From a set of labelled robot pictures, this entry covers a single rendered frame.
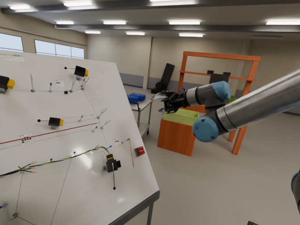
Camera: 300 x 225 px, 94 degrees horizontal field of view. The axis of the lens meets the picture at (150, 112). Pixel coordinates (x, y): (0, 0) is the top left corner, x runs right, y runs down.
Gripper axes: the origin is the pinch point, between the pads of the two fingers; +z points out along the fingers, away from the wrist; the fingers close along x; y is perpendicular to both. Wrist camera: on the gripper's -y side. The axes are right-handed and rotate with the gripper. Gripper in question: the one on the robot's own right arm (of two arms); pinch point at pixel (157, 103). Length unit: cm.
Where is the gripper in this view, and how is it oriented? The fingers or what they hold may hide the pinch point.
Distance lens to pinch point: 76.3
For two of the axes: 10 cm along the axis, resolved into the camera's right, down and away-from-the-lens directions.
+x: 4.4, 8.4, 3.1
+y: -5.4, 5.2, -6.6
